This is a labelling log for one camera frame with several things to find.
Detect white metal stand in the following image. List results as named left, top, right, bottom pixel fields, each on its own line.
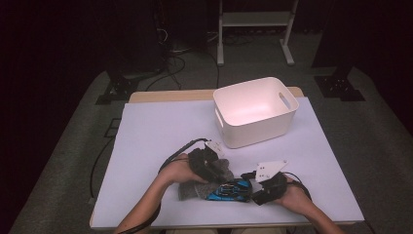
left=216, top=0, right=300, bottom=67

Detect person's right hand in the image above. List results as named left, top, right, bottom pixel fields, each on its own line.
left=274, top=175, right=315, bottom=215

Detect white plastic storage bin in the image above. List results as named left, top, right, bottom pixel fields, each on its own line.
left=212, top=76, right=300, bottom=150

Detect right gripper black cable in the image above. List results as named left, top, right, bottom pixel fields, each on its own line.
left=285, top=171, right=313, bottom=201

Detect black floor cables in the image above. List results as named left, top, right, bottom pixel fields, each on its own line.
left=144, top=27, right=222, bottom=92

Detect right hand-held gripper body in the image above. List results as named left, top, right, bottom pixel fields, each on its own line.
left=255, top=159, right=290, bottom=201

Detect wooden table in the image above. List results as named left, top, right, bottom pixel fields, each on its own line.
left=89, top=86, right=365, bottom=230

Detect thin black floor cable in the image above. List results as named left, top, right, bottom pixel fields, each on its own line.
left=89, top=136, right=116, bottom=199

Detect person's left hand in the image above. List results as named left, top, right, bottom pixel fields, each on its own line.
left=158, top=153, right=208, bottom=186

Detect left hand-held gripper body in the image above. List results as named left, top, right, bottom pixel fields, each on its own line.
left=188, top=139, right=228, bottom=183

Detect black stand base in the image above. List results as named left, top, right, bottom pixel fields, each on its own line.
left=95, top=69, right=140, bottom=105
left=314, top=75, right=366, bottom=102

